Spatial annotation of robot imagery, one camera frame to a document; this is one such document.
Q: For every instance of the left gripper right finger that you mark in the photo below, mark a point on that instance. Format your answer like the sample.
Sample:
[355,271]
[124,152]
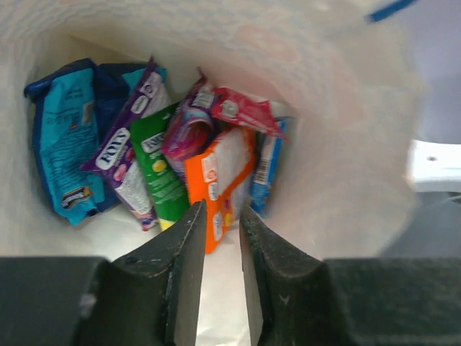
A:
[295,299]

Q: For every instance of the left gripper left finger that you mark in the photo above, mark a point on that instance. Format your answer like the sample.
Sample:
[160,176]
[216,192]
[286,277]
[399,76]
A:
[150,296]

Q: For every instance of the orange candy pack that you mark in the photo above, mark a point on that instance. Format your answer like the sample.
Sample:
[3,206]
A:
[221,176]

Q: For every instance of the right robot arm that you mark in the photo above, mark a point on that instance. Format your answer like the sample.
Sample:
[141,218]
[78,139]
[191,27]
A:
[434,167]

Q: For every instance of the blue snack bag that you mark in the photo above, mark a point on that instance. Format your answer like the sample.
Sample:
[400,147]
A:
[75,107]

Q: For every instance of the green candy pack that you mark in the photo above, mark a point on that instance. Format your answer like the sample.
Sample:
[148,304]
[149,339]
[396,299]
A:
[167,191]

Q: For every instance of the blue cookie pack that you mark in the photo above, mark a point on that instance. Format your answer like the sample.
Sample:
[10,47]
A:
[269,150]

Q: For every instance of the magenta purple candy pack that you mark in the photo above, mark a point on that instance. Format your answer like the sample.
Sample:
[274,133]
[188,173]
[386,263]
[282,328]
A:
[191,127]

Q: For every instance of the red snack packet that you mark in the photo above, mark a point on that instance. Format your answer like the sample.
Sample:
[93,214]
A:
[237,109]

